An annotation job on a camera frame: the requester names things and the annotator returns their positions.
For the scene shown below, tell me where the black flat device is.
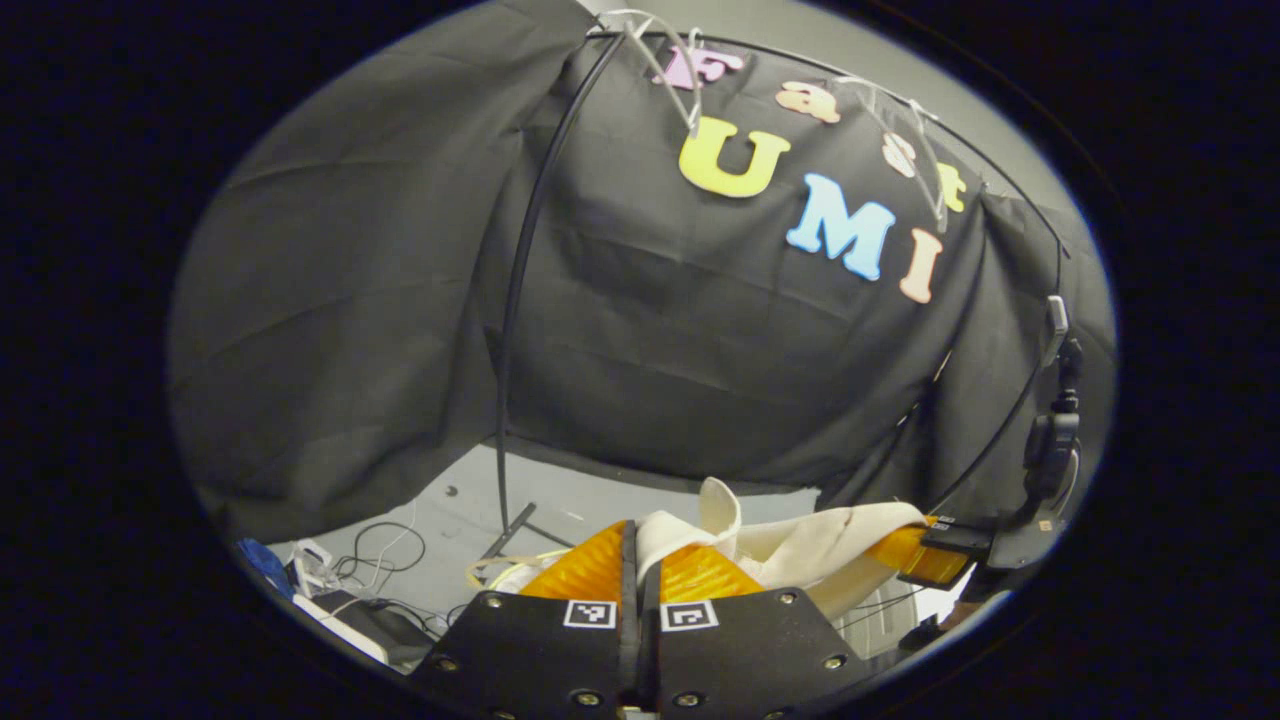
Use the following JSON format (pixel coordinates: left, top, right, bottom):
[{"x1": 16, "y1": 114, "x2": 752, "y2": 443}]
[{"x1": 295, "y1": 590, "x2": 438, "y2": 673}]

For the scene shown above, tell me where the black clothes rack rail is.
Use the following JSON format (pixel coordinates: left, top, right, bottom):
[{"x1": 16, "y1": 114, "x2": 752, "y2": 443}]
[{"x1": 478, "y1": 30, "x2": 1067, "y2": 563}]

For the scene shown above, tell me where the blue cloth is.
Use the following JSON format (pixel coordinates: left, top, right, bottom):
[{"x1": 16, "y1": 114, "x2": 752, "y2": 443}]
[{"x1": 238, "y1": 538, "x2": 297, "y2": 599}]

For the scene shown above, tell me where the black backdrop cloth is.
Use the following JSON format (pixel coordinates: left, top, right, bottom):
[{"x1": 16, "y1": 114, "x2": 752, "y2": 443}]
[{"x1": 168, "y1": 0, "x2": 1116, "y2": 543}]

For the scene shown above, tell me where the black cable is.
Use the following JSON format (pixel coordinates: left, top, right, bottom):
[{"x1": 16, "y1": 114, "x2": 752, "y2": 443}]
[{"x1": 330, "y1": 520, "x2": 429, "y2": 593}]

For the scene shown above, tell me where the cream button-up shirt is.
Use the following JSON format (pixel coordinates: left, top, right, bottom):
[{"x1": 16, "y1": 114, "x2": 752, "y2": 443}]
[{"x1": 636, "y1": 477, "x2": 931, "y2": 621}]

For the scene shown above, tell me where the white plastic clothes hanger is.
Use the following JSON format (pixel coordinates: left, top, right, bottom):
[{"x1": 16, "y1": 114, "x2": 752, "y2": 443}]
[
  {"x1": 833, "y1": 75, "x2": 949, "y2": 233},
  {"x1": 598, "y1": 8, "x2": 703, "y2": 138}
]

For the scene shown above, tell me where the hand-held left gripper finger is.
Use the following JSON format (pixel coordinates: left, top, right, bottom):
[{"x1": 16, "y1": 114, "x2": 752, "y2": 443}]
[
  {"x1": 640, "y1": 540, "x2": 876, "y2": 720},
  {"x1": 405, "y1": 518, "x2": 641, "y2": 720}
]

